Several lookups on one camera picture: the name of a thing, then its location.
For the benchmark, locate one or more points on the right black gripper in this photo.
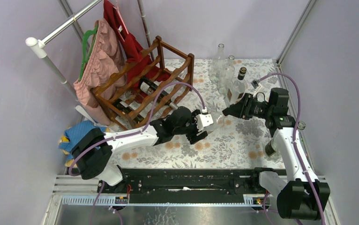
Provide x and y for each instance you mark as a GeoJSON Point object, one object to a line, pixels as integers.
{"type": "Point", "coordinates": [241, 109]}

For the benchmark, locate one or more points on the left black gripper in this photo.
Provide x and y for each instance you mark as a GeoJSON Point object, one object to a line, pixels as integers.
{"type": "Point", "coordinates": [193, 138]}

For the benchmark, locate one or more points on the green wine bottle brown label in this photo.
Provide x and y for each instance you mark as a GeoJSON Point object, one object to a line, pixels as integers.
{"type": "Point", "coordinates": [126, 109]}

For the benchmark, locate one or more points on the clear bottle black cap front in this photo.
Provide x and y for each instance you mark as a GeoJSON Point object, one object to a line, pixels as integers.
{"type": "Point", "coordinates": [218, 121]}

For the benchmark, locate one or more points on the clear bottle black cap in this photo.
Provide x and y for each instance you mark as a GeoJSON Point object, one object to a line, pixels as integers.
{"type": "Point", "coordinates": [218, 121]}
{"type": "Point", "coordinates": [236, 88]}

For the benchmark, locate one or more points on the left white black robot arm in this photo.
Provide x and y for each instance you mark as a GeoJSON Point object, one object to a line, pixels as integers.
{"type": "Point", "coordinates": [93, 152]}

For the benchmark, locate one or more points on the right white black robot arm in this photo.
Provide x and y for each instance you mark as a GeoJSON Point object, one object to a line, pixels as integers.
{"type": "Point", "coordinates": [302, 196]}

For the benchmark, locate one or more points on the clear bottle black cap rear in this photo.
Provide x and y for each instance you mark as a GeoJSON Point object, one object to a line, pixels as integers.
{"type": "Point", "coordinates": [236, 88]}

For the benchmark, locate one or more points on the clear round bottle back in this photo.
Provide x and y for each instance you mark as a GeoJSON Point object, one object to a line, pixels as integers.
{"type": "Point", "coordinates": [225, 74]}

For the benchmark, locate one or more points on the clear tall bottle back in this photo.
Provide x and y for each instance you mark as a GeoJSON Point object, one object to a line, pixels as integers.
{"type": "Point", "coordinates": [216, 63]}

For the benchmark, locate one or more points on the clear bottle dark label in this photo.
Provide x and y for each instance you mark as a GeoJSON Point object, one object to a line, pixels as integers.
{"type": "Point", "coordinates": [270, 150]}

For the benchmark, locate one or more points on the brown wooden wine rack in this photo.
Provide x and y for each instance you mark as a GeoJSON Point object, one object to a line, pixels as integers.
{"type": "Point", "coordinates": [162, 84]}

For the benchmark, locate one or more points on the floral tablecloth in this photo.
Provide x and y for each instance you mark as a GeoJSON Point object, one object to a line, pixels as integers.
{"type": "Point", "coordinates": [236, 144]}

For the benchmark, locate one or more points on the red hanging garment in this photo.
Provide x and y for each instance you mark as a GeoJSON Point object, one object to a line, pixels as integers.
{"type": "Point", "coordinates": [132, 48]}

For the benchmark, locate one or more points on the pink hanging garment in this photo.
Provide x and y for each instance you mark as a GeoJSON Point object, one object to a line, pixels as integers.
{"type": "Point", "coordinates": [105, 59]}

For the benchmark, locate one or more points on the blue cloth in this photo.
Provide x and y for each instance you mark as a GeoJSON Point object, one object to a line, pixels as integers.
{"type": "Point", "coordinates": [80, 130]}

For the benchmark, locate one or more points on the yellow cloth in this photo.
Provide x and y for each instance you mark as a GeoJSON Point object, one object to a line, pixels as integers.
{"type": "Point", "coordinates": [63, 146]}

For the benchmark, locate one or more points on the green clothes hanger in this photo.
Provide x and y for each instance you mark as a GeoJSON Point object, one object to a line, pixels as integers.
{"type": "Point", "coordinates": [87, 49]}

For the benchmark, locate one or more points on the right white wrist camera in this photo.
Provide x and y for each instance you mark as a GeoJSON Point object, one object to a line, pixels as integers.
{"type": "Point", "coordinates": [256, 85]}

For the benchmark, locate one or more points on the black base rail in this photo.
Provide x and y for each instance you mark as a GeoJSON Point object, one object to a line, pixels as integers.
{"type": "Point", "coordinates": [194, 181]}

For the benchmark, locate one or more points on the white slotted cable duct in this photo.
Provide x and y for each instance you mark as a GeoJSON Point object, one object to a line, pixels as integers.
{"type": "Point", "coordinates": [181, 199]}

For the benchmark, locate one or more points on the silver clothes rail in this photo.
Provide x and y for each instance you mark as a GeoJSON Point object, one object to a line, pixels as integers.
{"type": "Point", "coordinates": [60, 50]}

